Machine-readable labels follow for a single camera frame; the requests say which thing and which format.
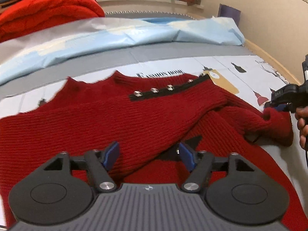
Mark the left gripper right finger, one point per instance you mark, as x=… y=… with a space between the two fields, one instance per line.
x=201 y=165

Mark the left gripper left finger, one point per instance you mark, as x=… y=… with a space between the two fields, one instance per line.
x=96 y=163

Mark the dark red knit sweater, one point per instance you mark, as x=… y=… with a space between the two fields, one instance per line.
x=144 y=125

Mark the right hand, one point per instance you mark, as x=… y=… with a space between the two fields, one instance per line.
x=301 y=115

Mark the printed grey bed sheet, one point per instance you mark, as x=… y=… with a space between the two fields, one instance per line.
x=240 y=72

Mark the purple box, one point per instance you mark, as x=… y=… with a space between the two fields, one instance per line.
x=229 y=12

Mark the light blue duvet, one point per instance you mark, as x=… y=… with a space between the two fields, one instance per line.
x=25 y=55

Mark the bright red folded blanket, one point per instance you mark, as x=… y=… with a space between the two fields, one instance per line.
x=29 y=16

